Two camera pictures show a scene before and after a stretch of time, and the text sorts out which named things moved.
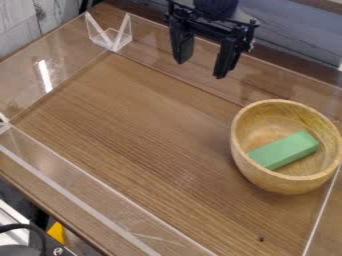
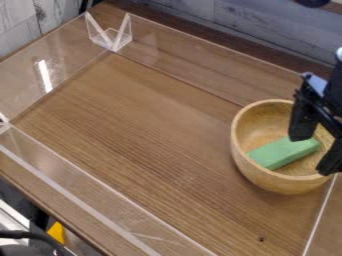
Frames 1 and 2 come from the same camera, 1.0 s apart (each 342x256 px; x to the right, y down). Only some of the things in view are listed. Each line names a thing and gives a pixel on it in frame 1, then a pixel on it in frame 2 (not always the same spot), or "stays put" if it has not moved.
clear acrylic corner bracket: x=110 y=38 stays put
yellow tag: x=58 y=232 stays put
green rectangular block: x=286 y=149 stays put
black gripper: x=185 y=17 -> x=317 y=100
